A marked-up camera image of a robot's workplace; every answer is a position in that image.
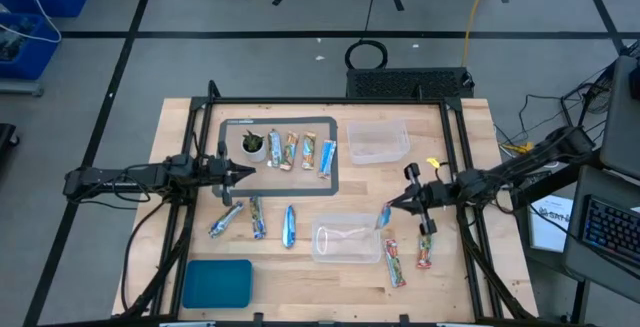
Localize coiled black cable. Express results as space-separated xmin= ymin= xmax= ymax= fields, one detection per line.
xmin=343 ymin=38 xmax=390 ymax=72

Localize black perforated computer case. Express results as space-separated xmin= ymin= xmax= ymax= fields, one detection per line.
xmin=345 ymin=66 xmax=475 ymax=101

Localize grey silicone baking mat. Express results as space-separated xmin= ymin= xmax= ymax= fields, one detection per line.
xmin=217 ymin=116 xmax=340 ymax=198

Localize yellow floor cable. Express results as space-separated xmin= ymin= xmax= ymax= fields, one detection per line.
xmin=459 ymin=0 xmax=494 ymax=67

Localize white cable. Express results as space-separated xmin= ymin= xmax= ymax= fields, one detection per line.
xmin=0 ymin=0 xmax=64 ymax=45

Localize grey desk top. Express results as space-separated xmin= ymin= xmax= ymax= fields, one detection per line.
xmin=562 ymin=164 xmax=640 ymax=303

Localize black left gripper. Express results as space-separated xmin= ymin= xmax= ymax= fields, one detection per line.
xmin=206 ymin=140 xmax=257 ymax=207

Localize blue granola bar orange ends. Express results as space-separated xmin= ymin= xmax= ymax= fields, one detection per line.
xmin=317 ymin=139 xmax=338 ymax=180

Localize white paper sheet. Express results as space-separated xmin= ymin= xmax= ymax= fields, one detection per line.
xmin=528 ymin=194 xmax=576 ymax=254

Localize black aluminium table frame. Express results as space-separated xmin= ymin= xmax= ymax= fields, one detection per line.
xmin=112 ymin=79 xmax=539 ymax=327

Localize blue green granola bar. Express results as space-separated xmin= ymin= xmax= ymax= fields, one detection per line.
xmin=249 ymin=195 xmax=268 ymax=241

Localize teal plastic tray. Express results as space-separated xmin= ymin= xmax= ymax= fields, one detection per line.
xmin=181 ymin=259 xmax=255 ymax=310

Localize black keyboard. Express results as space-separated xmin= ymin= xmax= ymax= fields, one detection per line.
xmin=579 ymin=194 xmax=640 ymax=268

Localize small plant in white pot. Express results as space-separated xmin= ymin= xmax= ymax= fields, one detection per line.
xmin=240 ymin=129 xmax=268 ymax=164

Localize light blue orange granola bar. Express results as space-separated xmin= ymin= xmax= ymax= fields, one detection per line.
xmin=300 ymin=131 xmax=318 ymax=171

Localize blue granola bar red end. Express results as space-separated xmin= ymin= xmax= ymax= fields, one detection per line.
xmin=375 ymin=202 xmax=393 ymax=231

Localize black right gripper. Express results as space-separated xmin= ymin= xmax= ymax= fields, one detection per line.
xmin=386 ymin=162 xmax=454 ymax=236

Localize clear plastic bin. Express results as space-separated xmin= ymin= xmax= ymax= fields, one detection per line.
xmin=346 ymin=119 xmax=412 ymax=166
xmin=310 ymin=212 xmax=383 ymax=265

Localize grey monitor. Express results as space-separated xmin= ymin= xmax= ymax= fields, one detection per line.
xmin=598 ymin=54 xmax=640 ymax=181

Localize green orange granola bar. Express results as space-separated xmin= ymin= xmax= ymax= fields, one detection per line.
xmin=279 ymin=131 xmax=300 ymax=172

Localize black desk support beam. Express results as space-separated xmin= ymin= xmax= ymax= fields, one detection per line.
xmin=512 ymin=149 xmax=604 ymax=208

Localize red green granola bar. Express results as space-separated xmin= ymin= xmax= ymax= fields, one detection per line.
xmin=382 ymin=238 xmax=408 ymax=289
xmin=416 ymin=233 xmax=434 ymax=270

